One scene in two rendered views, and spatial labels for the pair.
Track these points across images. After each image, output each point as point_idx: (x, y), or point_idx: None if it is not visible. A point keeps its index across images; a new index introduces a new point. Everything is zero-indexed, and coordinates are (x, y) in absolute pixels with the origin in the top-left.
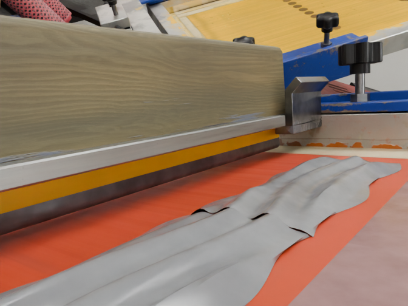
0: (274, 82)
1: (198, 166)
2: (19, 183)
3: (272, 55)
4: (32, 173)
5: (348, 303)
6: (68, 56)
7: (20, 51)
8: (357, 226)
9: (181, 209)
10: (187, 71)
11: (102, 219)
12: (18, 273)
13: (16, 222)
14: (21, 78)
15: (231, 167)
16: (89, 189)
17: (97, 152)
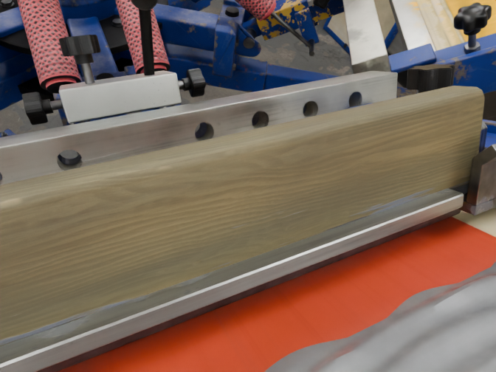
0: (459, 145)
1: (318, 264)
2: (69, 355)
3: (461, 108)
4: (82, 345)
5: None
6: (130, 208)
7: (71, 221)
8: None
9: (260, 353)
10: (301, 175)
11: (183, 343)
12: None
13: (97, 351)
14: (75, 246)
15: (375, 248)
16: None
17: (157, 309)
